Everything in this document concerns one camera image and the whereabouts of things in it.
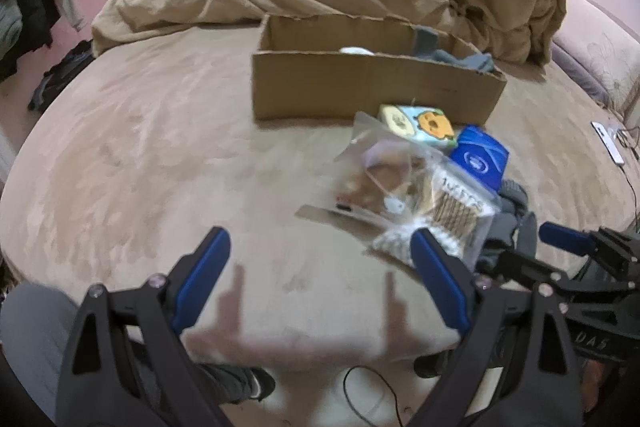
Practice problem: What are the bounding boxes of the dark grey socks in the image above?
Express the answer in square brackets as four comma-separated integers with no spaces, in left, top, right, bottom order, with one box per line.
[476,180,538,277]

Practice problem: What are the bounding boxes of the cotton swab plastic bag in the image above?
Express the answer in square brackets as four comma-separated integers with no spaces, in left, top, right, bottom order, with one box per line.
[371,158,500,269]

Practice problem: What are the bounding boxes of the blue tissue pack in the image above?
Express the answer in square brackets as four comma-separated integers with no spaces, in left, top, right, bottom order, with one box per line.
[449,126,509,192]

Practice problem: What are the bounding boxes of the clear bag with brown items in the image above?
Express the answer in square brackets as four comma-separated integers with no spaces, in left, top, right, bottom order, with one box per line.
[307,112,445,230]

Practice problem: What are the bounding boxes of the cartoon bear tissue pack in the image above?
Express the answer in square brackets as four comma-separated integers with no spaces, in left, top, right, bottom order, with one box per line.
[378,104,457,152]

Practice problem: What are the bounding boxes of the grey knit gloves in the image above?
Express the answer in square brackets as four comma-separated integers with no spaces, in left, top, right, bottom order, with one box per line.
[412,25,497,74]

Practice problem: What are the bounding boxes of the white socks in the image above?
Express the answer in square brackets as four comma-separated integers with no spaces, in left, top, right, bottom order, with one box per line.
[339,46,375,56]

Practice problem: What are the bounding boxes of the person's right hand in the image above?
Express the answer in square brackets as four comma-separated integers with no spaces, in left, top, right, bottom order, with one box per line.
[580,360,627,413]

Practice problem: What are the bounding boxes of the white smartphone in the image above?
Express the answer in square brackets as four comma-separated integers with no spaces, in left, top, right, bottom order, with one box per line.
[591,121,625,167]

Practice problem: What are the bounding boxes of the person's left grey leg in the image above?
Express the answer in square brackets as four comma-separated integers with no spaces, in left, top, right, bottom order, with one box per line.
[1,283,276,426]

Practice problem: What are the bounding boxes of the grey pillow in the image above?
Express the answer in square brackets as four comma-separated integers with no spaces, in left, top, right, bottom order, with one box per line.
[551,42,610,106]

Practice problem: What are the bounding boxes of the pink floral pillow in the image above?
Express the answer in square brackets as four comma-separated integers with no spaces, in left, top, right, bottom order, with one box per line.
[552,0,639,119]

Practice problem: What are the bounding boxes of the black backpack on floor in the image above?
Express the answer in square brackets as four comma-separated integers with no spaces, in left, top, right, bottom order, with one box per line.
[27,40,94,114]

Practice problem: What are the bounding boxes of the open brown cardboard box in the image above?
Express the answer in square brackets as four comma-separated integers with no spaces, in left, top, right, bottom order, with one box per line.
[252,15,506,124]

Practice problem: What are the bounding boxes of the black charging cable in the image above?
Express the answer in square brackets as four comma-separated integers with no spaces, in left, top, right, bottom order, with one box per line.
[617,128,640,228]

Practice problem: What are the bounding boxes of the black cable on floor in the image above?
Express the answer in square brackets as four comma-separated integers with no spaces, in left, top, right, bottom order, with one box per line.
[342,364,404,427]

